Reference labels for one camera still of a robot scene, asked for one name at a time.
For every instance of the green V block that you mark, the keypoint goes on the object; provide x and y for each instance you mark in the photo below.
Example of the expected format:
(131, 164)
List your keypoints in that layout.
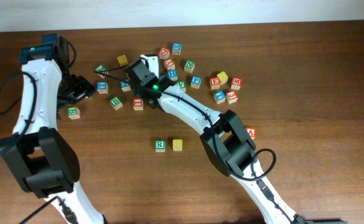
(182, 85)

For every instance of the red M block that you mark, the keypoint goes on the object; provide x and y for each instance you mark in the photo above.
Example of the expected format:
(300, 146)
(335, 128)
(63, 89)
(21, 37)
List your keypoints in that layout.
(236, 83)

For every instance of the blue block lower right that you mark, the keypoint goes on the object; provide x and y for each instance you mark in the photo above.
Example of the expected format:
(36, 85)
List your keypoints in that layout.
(219, 97)

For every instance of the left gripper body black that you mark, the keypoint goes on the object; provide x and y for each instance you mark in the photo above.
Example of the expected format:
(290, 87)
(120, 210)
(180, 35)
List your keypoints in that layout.
(80, 89)

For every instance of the green B block far left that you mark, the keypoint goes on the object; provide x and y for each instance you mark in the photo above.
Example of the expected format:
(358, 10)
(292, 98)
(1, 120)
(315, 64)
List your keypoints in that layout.
(73, 112)

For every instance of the blue X block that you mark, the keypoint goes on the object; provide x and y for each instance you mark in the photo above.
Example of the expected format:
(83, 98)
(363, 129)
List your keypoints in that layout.
(176, 48)

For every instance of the red E block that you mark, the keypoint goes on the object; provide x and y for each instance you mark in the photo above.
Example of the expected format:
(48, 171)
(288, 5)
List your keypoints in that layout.
(214, 83)

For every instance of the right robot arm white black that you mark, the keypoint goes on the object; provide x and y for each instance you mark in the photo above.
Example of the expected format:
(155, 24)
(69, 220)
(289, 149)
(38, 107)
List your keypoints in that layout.
(225, 139)

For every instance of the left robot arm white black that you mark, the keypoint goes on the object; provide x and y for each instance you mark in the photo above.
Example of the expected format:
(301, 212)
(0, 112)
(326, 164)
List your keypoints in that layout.
(39, 158)

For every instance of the red A block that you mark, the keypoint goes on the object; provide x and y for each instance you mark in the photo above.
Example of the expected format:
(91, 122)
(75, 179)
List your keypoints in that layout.
(251, 132)

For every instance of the green N block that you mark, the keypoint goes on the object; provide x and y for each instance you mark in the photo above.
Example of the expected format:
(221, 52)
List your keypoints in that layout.
(189, 66)

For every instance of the green B block centre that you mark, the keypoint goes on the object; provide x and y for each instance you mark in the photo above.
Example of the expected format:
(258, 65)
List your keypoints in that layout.
(116, 103)

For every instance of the green R block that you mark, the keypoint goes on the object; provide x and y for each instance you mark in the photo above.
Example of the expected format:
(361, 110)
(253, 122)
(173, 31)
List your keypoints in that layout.
(160, 146)

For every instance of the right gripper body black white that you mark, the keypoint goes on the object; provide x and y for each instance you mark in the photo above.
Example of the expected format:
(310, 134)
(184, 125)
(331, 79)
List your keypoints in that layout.
(142, 89)

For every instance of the yellow block top left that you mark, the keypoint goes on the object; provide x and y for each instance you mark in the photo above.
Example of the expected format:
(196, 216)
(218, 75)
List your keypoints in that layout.
(122, 60)

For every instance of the red K block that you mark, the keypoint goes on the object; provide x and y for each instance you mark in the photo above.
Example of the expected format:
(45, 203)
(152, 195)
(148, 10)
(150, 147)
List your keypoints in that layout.
(169, 64)

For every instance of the red 3 block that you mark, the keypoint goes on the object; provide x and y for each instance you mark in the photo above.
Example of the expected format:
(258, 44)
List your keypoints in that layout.
(231, 97)

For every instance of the yellow block by E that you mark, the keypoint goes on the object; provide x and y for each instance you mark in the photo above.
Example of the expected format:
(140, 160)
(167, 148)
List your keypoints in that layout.
(223, 77)

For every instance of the blue 5 block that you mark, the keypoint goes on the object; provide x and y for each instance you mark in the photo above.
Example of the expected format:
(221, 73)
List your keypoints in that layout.
(125, 86)

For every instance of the red I block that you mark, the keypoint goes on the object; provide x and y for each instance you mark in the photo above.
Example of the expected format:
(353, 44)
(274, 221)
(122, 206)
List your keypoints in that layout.
(138, 104)

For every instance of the green J block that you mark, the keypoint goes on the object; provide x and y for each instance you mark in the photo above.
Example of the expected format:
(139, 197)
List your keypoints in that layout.
(101, 69)

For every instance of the yellow S block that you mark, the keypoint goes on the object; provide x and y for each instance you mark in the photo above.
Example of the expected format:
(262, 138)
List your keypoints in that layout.
(177, 145)

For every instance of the green b block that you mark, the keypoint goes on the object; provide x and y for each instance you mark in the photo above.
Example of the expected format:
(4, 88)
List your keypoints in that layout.
(116, 103)
(73, 112)

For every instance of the blue P block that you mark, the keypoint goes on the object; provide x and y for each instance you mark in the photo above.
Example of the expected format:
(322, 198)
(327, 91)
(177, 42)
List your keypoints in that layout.
(196, 82)

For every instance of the red C block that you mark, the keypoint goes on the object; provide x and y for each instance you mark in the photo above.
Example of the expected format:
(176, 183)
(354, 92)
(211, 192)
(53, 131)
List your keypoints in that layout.
(164, 53)

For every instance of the blue H block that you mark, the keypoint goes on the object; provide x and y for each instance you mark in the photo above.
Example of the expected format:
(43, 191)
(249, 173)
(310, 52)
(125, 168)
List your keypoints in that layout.
(172, 75)

